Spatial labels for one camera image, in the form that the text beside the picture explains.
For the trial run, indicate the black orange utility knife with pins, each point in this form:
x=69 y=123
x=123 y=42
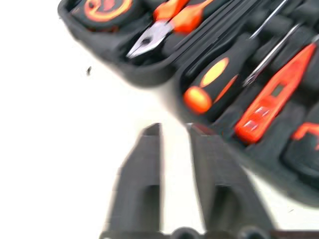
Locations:
x=306 y=147

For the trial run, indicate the orange voltage tester pen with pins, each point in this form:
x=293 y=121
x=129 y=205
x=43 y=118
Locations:
x=271 y=99

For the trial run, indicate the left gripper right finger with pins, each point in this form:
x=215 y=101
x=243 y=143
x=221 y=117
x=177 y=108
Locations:
x=221 y=184

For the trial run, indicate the orange black tape measure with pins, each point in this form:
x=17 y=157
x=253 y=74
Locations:
x=107 y=12

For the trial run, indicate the black tool case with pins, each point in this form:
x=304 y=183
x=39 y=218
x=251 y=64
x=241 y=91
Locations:
x=154 y=69

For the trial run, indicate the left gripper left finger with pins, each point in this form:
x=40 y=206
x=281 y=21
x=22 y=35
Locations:
x=139 y=179

